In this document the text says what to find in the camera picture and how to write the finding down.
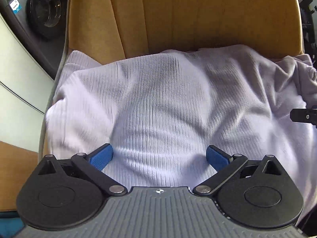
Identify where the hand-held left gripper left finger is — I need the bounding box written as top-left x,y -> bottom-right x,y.
37,143 -> 128,196

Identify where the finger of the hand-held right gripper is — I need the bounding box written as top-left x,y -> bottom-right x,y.
290,107 -> 317,129

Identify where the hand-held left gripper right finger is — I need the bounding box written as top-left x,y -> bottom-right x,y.
192,144 -> 283,196

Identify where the lavender pajama top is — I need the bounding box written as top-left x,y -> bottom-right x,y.
45,45 -> 317,228

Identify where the black stand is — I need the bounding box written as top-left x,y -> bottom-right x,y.
297,0 -> 317,62

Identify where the white cabinet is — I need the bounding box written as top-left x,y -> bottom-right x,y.
0,15 -> 55,152

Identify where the teal cloth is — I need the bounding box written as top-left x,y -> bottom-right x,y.
0,211 -> 25,238

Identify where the mustard yellow chair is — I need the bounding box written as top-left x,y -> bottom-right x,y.
38,0 -> 306,169

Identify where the dark grey washing machine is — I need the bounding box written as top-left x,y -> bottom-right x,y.
0,0 -> 72,81

